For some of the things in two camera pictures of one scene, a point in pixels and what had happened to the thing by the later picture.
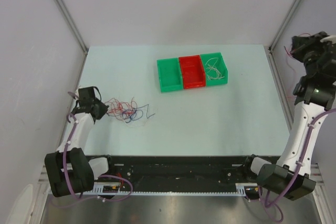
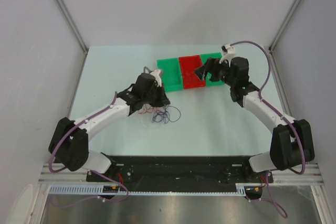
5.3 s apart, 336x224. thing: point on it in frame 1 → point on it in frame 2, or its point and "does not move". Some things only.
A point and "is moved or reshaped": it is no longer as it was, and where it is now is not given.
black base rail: [127, 170] does not move
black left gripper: [103, 109] → [163, 100]
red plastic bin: [192, 72] does not move
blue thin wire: [135, 114] → [170, 113]
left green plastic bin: [170, 75] does not move
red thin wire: [123, 109] is moved or reshaped
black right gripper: [300, 44] → [211, 66]
